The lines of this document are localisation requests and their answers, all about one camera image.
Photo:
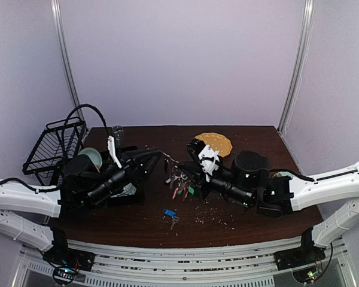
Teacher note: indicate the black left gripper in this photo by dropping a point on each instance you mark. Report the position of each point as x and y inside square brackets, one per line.
[137, 173]

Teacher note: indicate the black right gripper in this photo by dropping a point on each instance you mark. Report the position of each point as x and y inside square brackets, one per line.
[201, 178]

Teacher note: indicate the red tag key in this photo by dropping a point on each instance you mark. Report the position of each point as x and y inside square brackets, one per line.
[180, 189]

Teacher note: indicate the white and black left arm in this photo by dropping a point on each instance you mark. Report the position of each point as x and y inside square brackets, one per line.
[17, 196]

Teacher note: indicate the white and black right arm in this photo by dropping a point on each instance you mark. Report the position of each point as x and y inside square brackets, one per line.
[275, 192]

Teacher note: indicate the patterned plate in stand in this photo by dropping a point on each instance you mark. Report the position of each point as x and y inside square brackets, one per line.
[128, 190]

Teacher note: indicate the black tag key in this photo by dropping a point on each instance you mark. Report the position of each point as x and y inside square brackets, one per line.
[170, 173]

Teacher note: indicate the yellow polka dot plate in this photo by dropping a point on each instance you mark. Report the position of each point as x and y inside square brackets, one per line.
[217, 142]

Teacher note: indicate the blue tag key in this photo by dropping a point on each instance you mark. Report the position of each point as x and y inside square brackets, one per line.
[173, 216]

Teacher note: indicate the teal floral plate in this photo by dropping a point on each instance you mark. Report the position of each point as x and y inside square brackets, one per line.
[280, 174]

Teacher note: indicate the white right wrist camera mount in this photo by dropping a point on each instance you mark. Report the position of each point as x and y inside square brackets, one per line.
[209, 161]

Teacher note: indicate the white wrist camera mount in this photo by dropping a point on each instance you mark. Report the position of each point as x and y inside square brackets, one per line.
[112, 151]
[209, 161]

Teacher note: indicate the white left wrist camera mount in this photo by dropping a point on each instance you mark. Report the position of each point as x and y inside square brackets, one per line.
[112, 151]

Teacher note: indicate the black wire dish rack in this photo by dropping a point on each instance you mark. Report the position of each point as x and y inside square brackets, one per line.
[55, 144]

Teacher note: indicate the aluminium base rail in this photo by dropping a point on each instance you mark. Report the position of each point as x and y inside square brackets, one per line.
[240, 265]

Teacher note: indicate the left aluminium corner post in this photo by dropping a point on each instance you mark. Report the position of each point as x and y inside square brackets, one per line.
[58, 23]

